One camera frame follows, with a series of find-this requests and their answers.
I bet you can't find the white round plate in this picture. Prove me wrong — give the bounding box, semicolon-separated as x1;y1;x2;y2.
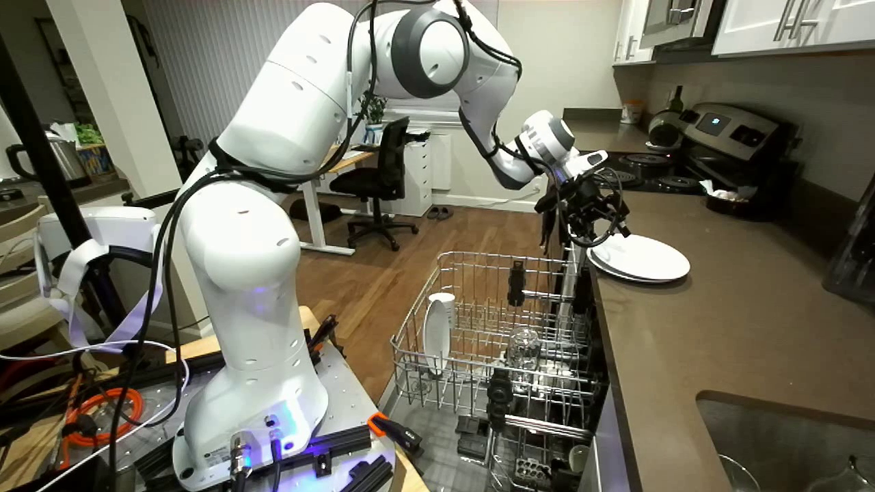
591;229;693;284
420;289;458;381
585;243;688;287

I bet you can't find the black spoon rest dish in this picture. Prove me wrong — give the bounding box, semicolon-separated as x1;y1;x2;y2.
697;176;766;222

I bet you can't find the orange handled tool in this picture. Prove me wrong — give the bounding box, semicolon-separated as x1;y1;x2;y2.
365;411;427;457

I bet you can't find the black office chair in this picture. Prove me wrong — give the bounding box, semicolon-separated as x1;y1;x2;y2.
328;116;431;254

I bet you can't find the black built-in dishwasher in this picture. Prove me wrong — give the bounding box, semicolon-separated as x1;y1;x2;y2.
380;243;632;492

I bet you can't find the grey wire dishwasher rack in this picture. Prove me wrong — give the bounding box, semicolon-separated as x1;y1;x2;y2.
450;408;596;492

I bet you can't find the orange extension cord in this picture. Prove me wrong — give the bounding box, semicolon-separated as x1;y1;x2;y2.
53;385;151;452

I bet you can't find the white wire dishwasher rack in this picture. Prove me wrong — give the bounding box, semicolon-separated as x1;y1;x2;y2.
387;250;610;431

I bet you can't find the clear drinking glass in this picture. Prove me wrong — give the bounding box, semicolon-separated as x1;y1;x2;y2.
503;325;552;378

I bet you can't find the white desk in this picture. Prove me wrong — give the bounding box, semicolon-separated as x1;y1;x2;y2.
286;108;458;261

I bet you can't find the black steel stove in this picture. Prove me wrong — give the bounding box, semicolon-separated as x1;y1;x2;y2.
604;102;807;225

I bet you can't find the white double door cabinet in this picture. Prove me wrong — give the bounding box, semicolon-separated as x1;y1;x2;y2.
708;0;875;61

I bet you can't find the steel kitchen sink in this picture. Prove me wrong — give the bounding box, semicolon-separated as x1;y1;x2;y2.
693;389;875;492

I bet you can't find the white strap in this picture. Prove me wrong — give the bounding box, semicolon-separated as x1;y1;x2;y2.
32;239;168;359

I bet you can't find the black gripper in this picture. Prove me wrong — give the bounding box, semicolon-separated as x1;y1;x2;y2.
537;166;633;261

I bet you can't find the black tripod pole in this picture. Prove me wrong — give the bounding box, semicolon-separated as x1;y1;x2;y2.
0;36;126;333

